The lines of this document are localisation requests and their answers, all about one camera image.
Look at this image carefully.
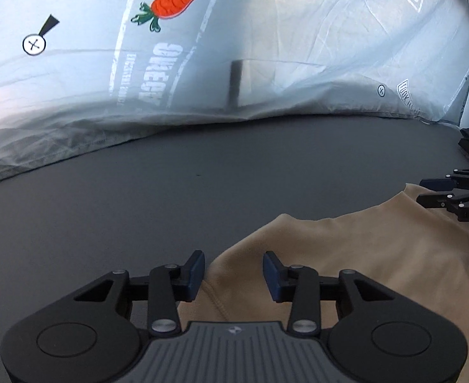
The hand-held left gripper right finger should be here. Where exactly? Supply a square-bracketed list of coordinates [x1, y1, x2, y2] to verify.
[263, 251, 394, 336]

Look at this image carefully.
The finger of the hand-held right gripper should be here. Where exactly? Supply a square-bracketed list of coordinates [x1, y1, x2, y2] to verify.
[416, 189, 469, 224]
[420, 169, 469, 192]

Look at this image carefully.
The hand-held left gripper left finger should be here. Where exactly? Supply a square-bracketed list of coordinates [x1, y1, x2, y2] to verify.
[74, 250, 205, 336]

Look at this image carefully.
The beige long-sleeved garment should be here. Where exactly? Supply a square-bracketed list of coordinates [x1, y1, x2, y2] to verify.
[177, 183, 469, 383]

